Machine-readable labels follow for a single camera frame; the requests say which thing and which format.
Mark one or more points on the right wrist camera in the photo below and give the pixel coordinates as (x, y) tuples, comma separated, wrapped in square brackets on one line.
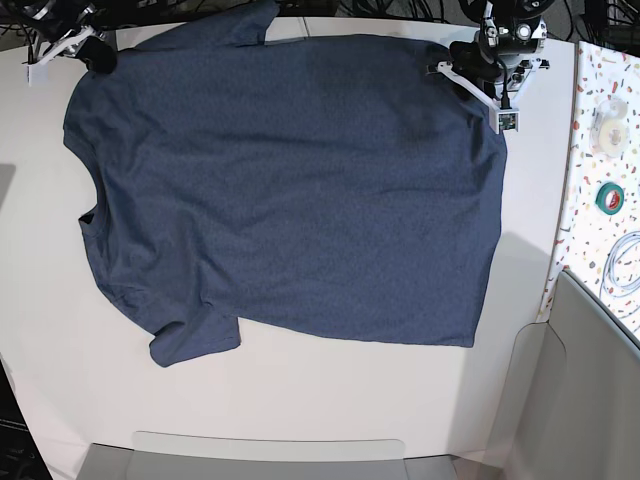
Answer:
[(36, 74)]

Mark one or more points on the grey tray bottom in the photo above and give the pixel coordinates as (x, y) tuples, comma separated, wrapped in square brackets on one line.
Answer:
[(170, 456)]

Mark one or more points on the confetti patterned side cloth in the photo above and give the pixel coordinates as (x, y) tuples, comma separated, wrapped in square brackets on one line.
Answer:
[(601, 251)]

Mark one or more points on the grey bin right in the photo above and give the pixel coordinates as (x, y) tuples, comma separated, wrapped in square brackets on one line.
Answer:
[(580, 418)]

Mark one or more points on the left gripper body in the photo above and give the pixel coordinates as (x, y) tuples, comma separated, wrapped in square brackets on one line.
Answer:
[(496, 81)]

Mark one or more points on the clear tape roll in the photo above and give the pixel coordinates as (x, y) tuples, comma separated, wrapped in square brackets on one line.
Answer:
[(610, 134)]

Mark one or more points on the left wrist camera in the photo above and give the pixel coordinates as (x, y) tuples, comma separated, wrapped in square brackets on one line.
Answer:
[(504, 119)]

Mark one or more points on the navy blue t-shirt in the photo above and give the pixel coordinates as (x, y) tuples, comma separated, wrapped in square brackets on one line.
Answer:
[(334, 186)]

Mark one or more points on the green tape roll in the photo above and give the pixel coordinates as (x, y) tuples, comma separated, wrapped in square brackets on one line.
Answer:
[(610, 198)]

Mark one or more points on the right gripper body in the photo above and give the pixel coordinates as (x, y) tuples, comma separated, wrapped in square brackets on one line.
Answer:
[(95, 49)]

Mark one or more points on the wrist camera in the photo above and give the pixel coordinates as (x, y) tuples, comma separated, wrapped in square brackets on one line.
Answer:
[(504, 119), (36, 74)]

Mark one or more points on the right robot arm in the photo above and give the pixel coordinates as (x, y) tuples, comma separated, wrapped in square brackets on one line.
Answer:
[(61, 29)]

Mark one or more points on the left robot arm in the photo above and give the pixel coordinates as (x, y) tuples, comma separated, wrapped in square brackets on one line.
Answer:
[(508, 27)]

